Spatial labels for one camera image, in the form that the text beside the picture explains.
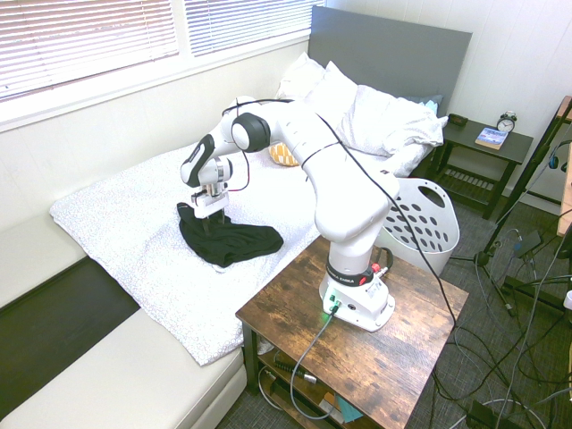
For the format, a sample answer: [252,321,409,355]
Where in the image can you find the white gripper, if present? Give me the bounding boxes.
[191,190,231,234]

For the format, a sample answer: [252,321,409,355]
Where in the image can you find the black garment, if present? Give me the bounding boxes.
[176,202,285,269]

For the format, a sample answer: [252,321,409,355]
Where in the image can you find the white perforated laundry basket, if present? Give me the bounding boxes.
[379,177,461,278]

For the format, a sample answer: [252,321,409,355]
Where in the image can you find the white circle-patterned duvet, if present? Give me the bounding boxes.
[48,127,364,367]

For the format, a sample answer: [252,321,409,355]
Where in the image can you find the orange white patterned pillow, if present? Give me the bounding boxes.
[267,142,302,168]

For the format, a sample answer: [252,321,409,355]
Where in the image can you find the plain white pillow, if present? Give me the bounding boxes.
[303,60,359,136]
[275,51,327,101]

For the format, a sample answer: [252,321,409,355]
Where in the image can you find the cream low mattress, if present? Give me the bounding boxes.
[0,307,248,429]

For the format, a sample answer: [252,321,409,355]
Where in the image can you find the white circle-patterned pillow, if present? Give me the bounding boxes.
[332,83,450,178]

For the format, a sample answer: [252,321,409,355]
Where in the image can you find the narrow white window blind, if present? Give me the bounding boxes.
[183,0,314,58]

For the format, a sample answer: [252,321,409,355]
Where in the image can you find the rustic brown wooden side table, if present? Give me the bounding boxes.
[235,234,470,429]

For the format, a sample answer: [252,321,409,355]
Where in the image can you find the wide white window blind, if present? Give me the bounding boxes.
[0,0,180,103]

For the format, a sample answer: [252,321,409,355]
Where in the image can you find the teal paper card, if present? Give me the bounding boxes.
[334,395,365,424]

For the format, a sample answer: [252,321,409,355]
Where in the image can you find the grey bed headboard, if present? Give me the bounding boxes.
[308,4,474,118]

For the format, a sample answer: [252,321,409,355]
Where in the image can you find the blue paperback book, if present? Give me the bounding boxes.
[474,127,509,151]

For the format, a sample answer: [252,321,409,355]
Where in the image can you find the black twin-bell alarm clock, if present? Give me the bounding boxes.
[496,110,518,134]

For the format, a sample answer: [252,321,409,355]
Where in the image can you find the black nightstand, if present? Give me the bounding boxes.
[413,116,534,221]

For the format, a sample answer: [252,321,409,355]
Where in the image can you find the black power adapter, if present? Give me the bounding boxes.
[513,230,544,258]

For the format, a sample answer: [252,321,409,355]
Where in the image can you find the black tripod stand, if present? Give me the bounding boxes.
[450,96,572,316]

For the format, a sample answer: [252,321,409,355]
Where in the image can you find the blue black headphones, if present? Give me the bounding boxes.
[547,140,572,173]

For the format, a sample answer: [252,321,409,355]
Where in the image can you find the wooden desk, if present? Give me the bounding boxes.
[556,95,572,238]

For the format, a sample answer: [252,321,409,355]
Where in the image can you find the black cable along robot arm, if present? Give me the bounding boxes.
[223,97,458,354]

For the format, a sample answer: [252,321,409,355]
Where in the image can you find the grey cable with green plug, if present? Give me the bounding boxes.
[290,303,343,421]

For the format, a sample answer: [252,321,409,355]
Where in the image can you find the black coiled cable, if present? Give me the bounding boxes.
[272,350,297,373]

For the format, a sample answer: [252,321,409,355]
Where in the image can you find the black cable with red plug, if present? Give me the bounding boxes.
[370,247,396,281]

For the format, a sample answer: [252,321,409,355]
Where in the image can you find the black bed frame panel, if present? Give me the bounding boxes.
[0,257,141,406]

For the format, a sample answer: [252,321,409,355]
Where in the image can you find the white window frame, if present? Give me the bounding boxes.
[0,0,327,134]

